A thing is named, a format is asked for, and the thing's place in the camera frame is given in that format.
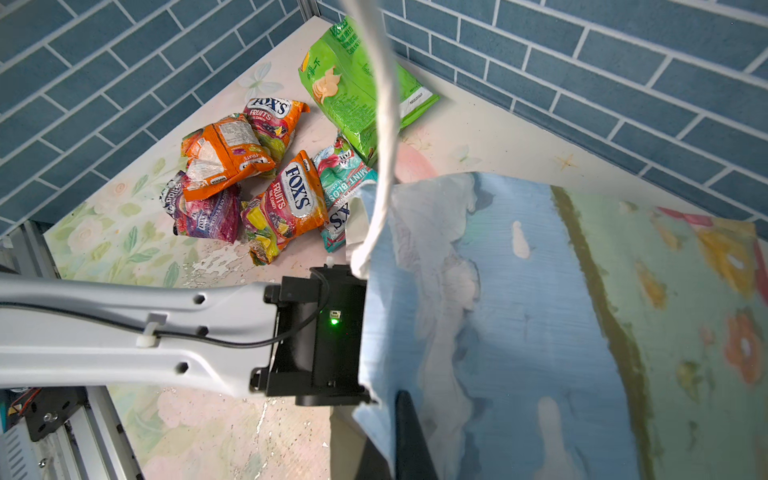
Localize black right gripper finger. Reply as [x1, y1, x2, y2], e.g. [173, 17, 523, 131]
[394, 390, 438, 480]

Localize floral paper gift bag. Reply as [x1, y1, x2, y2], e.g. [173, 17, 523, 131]
[353, 173, 767, 479]

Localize teal Fox's mint candy bag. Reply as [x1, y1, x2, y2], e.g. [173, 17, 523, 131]
[312, 133, 378, 253]

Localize purple Fox's berries candy bag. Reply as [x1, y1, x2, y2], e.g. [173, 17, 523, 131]
[159, 171, 241, 244]

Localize orange clear snack bag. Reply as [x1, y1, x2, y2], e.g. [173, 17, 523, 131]
[180, 113, 277, 201]

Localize orange Fox's fruits candy bag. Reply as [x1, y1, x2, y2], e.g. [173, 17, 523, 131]
[243, 97, 310, 163]

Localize green chips bag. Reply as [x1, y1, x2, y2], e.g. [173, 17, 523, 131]
[298, 16, 440, 168]

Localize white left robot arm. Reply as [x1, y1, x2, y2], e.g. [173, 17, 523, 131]
[1, 265, 370, 406]

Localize aluminium corner post left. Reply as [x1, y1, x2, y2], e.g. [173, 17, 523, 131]
[297, 0, 322, 21]

